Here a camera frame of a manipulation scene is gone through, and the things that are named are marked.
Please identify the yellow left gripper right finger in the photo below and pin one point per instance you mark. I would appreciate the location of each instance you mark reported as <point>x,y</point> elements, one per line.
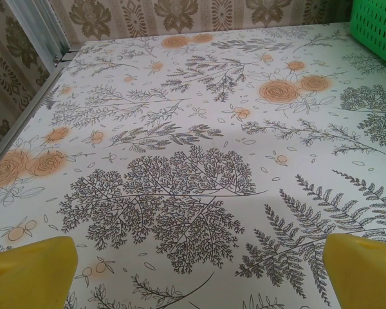
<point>366,277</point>

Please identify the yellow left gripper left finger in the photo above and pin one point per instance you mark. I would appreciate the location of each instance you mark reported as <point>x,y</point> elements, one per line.
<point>29,277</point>

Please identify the green plastic basket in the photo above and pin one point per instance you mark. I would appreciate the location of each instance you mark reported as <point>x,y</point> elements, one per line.
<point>376,29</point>

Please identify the aluminium table side rail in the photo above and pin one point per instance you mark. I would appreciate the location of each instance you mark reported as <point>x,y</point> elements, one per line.
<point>25,112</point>

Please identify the aluminium frame post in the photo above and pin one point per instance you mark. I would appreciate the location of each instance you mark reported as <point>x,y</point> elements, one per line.
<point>40,19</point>

